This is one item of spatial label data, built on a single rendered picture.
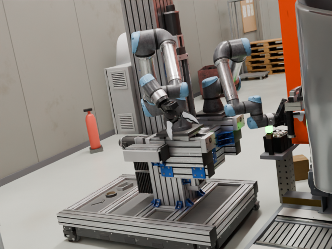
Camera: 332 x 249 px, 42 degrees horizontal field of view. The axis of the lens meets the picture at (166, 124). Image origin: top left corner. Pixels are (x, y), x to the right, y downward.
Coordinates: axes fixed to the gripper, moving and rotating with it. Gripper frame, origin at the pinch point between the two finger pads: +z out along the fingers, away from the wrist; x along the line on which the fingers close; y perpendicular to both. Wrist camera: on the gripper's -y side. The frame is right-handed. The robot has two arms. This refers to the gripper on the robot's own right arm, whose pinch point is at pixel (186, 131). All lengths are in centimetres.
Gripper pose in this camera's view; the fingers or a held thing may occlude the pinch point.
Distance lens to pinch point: 200.1
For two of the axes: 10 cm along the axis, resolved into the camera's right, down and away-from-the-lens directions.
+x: -8.3, 5.0, -2.5
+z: 5.5, 7.7, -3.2
